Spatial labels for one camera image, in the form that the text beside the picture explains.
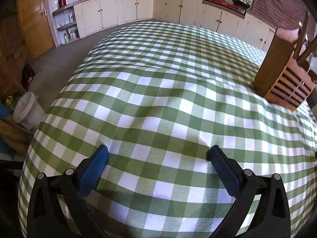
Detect wooden utensil handle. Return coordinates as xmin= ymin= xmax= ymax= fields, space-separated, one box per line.
xmin=293 ymin=11 xmax=310 ymax=60
xmin=297 ymin=35 xmax=317 ymax=65

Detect green checked tablecloth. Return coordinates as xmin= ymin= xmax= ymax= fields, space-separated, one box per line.
xmin=18 ymin=21 xmax=317 ymax=238

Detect wooden door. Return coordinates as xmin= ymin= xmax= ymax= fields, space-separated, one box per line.
xmin=15 ymin=0 xmax=56 ymax=60

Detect white plastic bucket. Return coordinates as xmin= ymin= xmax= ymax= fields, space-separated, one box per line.
xmin=13 ymin=91 xmax=46 ymax=130

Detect grey open shelf unit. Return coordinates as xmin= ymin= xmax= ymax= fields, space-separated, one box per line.
xmin=52 ymin=4 xmax=80 ymax=45

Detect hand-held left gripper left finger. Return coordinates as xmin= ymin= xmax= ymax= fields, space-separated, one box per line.
xmin=27 ymin=144 xmax=110 ymax=238

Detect dark red bag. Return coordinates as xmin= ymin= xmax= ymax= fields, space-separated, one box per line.
xmin=21 ymin=64 xmax=36 ymax=85

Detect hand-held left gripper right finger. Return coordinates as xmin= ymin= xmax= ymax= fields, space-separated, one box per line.
xmin=206 ymin=145 xmax=292 ymax=238

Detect wooden slatted utensil holder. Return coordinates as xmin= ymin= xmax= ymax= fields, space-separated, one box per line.
xmin=253 ymin=28 xmax=317 ymax=112

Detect red gas stove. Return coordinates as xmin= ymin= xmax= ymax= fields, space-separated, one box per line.
xmin=204 ymin=0 xmax=247 ymax=14

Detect black frying pan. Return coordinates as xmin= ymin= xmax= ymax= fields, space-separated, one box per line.
xmin=227 ymin=0 xmax=251 ymax=9

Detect cleaning spray bottles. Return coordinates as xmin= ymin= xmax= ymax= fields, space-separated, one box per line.
xmin=63 ymin=29 xmax=78 ymax=43

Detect cream kitchen cabinets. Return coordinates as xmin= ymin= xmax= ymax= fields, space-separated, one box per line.
xmin=73 ymin=0 xmax=276 ymax=53

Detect pink utensil head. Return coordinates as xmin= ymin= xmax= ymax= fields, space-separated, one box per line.
xmin=274 ymin=27 xmax=302 ymax=44

